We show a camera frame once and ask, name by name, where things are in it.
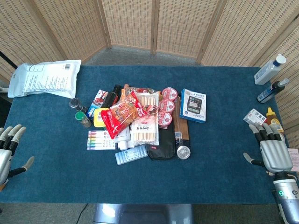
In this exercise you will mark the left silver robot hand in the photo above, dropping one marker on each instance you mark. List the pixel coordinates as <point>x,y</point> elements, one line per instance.
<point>5,156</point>

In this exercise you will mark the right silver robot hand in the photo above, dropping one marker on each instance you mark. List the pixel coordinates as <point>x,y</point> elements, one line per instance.
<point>274,154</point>

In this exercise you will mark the transparent red snack bag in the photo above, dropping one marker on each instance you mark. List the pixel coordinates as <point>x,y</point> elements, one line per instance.
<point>122,114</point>

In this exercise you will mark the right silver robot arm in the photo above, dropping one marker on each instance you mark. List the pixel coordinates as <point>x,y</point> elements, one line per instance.
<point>286,193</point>

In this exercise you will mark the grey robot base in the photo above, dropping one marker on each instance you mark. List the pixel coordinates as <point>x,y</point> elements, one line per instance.
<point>142,213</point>

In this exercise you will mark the plastic snack package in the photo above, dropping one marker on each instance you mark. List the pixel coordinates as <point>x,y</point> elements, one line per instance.
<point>137,89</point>

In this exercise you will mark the pink paper sheet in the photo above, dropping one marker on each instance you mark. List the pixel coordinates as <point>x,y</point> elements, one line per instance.
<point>294,158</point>

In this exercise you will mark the honey squeeze bottle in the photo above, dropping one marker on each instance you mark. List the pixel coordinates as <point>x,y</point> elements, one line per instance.
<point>273,121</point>

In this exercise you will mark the small white medicine box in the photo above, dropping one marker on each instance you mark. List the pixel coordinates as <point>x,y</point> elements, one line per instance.
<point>254,117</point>

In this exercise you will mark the dark blue spray bottle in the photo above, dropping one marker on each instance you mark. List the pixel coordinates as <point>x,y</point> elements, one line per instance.
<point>271,91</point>

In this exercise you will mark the white bottle blue cap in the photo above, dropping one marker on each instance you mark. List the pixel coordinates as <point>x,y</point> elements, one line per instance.
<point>268,70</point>

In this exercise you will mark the green lid spice jar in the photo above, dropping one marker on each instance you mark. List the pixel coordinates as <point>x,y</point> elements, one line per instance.
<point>82,118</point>

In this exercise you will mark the large white plastic package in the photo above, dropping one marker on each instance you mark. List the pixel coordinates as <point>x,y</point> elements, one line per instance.
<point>45,78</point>

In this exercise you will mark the black lid spice jar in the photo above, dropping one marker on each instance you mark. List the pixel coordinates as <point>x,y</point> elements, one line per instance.
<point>76,104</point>

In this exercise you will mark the silver flashlight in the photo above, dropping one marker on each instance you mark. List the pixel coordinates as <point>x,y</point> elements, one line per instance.
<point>181,147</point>

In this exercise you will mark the brown wooden box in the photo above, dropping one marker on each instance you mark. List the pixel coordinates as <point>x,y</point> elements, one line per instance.
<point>183,128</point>

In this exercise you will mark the blue calculator box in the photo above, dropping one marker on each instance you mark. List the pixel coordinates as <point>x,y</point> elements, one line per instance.
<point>193,105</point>

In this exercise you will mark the coloured marker pen pack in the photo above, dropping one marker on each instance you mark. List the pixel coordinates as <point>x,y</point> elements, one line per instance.
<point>99,140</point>

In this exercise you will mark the yellow lid container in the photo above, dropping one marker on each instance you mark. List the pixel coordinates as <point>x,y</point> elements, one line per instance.
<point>98,117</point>

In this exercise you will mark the blue red snack box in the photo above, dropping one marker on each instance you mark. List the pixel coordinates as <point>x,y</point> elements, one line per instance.
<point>96,101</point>

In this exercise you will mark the black zip pouch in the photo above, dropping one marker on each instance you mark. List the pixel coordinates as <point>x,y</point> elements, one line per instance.
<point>163,144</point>

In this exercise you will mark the red lid cup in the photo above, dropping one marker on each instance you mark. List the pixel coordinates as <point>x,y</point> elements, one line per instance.
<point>169,93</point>
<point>165,119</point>
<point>167,105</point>

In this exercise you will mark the white tube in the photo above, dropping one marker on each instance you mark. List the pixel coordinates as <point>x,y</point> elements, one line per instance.
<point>123,142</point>

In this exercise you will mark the light blue blister pack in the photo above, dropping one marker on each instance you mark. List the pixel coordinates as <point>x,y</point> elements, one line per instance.
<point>130,155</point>

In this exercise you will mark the blue table mat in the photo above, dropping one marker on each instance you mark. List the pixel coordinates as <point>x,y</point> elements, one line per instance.
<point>149,168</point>

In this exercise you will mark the disposable chopsticks pack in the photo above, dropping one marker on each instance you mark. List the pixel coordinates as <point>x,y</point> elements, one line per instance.
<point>144,133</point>

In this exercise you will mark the toothpick pack red label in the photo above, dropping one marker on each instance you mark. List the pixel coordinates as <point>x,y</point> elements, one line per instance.
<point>149,100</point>

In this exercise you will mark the woven bamboo folding screen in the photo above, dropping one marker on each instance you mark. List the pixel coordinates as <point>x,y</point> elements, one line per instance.
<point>149,25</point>

